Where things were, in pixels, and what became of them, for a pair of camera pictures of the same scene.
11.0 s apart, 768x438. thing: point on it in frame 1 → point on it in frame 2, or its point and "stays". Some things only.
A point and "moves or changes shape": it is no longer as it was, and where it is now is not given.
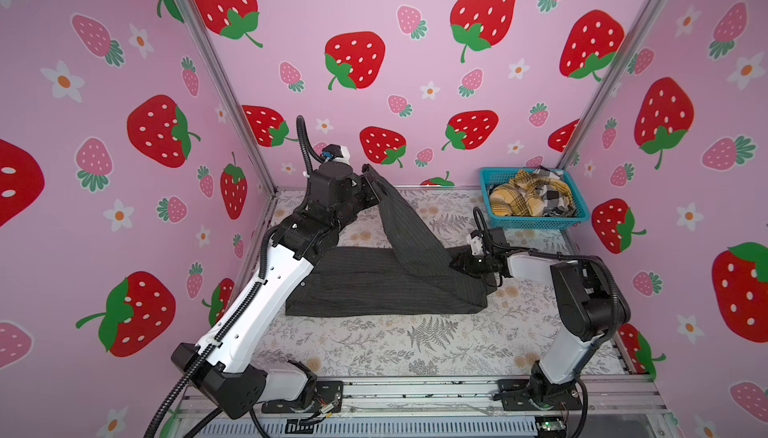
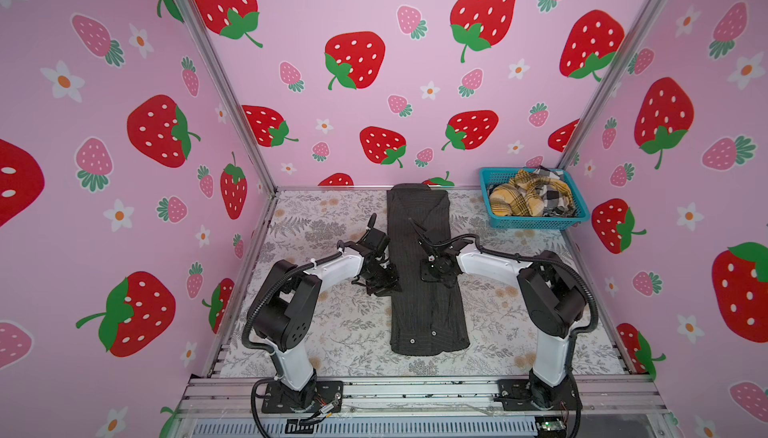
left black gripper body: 359,198 → 382,279
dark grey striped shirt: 411,277 moves or changes shape
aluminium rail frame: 603,397 stays
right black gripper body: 476,263 → 430,271
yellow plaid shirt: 520,195 stays
